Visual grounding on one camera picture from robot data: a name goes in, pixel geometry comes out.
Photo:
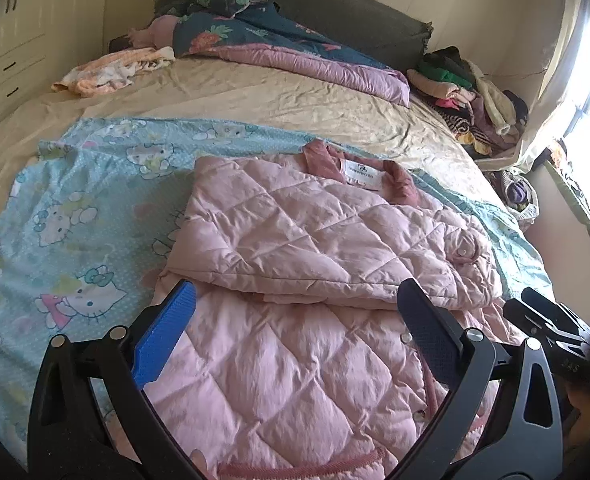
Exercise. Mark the pink quilted jacket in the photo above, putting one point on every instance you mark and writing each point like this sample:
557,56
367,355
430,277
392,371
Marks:
300,360

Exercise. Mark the white bag of clothes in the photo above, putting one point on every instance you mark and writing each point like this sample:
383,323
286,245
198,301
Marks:
520,195

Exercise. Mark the peach printed cloth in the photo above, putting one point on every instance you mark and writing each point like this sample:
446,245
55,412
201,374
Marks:
105,70

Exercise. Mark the cream wardrobe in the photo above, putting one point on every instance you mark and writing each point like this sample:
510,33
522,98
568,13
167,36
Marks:
50,15

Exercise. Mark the blue cartoon printed sheet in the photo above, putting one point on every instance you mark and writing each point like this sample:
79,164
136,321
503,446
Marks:
75,240

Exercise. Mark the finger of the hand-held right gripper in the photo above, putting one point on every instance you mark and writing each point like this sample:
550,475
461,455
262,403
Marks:
537,327
557,315

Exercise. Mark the grey padded headboard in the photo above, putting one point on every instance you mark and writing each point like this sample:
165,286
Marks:
350,15

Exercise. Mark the windowsill clutter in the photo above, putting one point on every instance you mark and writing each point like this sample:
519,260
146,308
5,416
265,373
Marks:
580,195

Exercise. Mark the person's right hand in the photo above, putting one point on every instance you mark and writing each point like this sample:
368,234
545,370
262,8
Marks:
585,410

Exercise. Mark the dark floral quilt pink lining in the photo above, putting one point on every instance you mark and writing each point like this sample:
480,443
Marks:
285,45

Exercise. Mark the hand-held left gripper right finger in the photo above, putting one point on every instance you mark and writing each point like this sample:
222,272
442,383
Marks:
427,332

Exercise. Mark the white curtain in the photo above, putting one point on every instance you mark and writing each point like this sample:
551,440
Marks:
555,90

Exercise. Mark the bed with beige sheet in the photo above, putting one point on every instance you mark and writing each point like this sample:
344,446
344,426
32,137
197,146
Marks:
275,95

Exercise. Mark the pink plush pillow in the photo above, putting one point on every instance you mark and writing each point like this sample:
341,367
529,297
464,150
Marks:
157,30

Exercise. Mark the pile of mixed clothes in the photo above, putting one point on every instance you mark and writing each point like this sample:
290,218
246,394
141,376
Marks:
455,90

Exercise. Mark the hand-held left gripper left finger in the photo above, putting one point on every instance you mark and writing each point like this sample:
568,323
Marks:
165,332

